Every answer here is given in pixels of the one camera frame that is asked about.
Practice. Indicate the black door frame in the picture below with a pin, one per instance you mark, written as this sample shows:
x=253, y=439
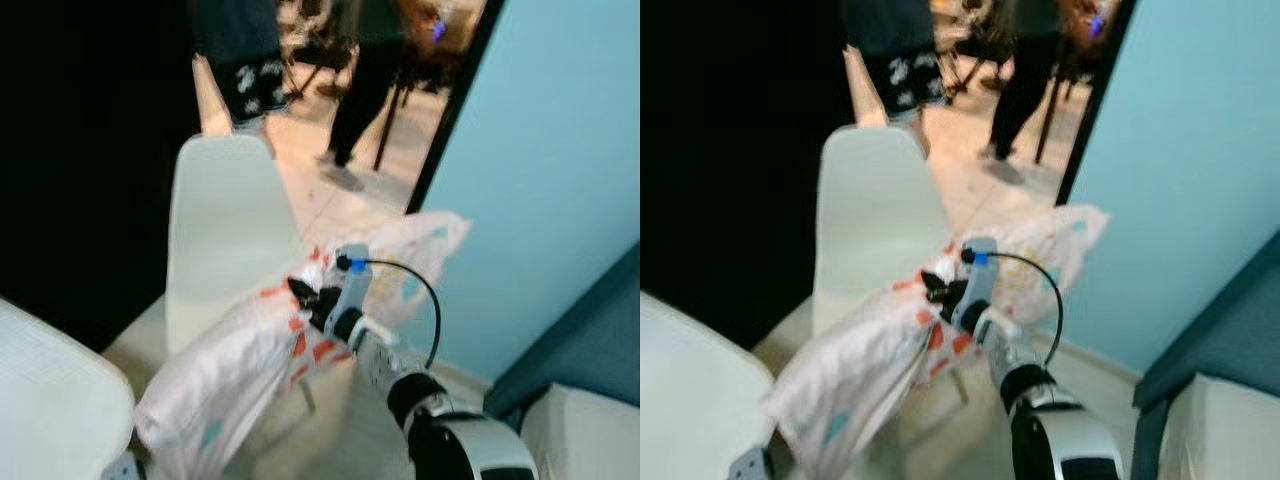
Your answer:
x=1098, y=100
x=455, y=100

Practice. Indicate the mattress with white sheet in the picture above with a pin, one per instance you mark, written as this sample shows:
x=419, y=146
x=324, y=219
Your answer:
x=590, y=440
x=1225, y=435

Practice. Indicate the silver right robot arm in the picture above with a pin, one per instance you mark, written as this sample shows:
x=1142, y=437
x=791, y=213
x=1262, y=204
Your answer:
x=1060, y=440
x=470, y=450

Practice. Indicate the black door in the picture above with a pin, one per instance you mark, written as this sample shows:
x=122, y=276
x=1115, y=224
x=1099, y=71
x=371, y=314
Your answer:
x=90, y=150
x=730, y=150

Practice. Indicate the white plastic chair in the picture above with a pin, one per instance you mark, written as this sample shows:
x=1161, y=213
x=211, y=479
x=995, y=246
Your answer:
x=230, y=230
x=880, y=220

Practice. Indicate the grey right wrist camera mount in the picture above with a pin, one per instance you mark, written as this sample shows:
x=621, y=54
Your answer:
x=352, y=285
x=978, y=275

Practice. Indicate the person in black trousers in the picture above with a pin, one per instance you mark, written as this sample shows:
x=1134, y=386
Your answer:
x=365, y=90
x=1025, y=90

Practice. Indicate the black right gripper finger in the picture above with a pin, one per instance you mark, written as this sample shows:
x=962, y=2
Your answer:
x=303, y=294
x=934, y=284

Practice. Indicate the person in patterned shorts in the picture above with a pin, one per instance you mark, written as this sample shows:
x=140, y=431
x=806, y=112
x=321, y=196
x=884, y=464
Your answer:
x=250, y=80
x=905, y=70

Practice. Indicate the blue-grey fabric bed headboard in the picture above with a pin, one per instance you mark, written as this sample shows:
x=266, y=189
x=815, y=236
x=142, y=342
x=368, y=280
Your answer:
x=1220, y=320
x=590, y=340

